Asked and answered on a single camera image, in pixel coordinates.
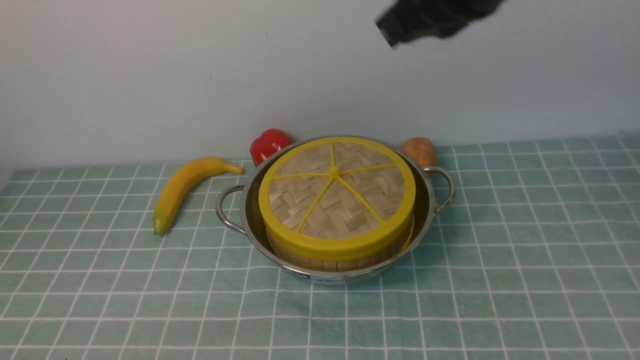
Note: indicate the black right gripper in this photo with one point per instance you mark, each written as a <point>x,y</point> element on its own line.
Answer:
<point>407,21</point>

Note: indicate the yellow woven steamer lid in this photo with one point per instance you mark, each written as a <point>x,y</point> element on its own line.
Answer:
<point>337,187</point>

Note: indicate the yellow-rimmed bamboo steamer basket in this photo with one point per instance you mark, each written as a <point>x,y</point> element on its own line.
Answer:
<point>341,254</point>

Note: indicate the stainless steel pot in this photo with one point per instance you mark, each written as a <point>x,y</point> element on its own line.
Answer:
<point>238,209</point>

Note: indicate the brown potato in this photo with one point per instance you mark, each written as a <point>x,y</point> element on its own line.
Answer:
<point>421,150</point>

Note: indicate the red bell pepper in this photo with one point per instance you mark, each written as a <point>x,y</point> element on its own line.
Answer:
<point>267,144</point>

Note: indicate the yellow banana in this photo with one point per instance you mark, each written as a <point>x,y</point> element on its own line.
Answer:
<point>180,184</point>

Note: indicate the green checkered tablecloth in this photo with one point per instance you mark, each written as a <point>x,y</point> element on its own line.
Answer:
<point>537,258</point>

